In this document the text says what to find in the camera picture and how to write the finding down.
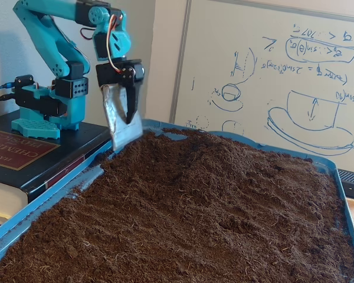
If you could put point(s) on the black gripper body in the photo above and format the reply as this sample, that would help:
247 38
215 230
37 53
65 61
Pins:
107 75

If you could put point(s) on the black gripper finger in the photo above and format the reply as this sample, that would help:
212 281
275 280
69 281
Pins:
132 100

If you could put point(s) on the foil-wrapped blade gripper finger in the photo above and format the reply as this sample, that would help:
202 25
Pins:
115 118

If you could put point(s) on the brown soil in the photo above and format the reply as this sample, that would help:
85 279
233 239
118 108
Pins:
194 206

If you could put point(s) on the teal robot arm with base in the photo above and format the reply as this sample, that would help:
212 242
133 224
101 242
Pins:
47 38

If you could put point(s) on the blue plastic tray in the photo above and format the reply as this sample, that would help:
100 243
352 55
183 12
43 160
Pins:
47 197

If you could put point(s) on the black chemistry physics handbook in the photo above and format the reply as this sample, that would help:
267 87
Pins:
17 159

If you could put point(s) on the whiteboard with blue drawings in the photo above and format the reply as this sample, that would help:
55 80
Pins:
283 88

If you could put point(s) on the perforated electronics box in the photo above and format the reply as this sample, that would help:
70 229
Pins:
352 184

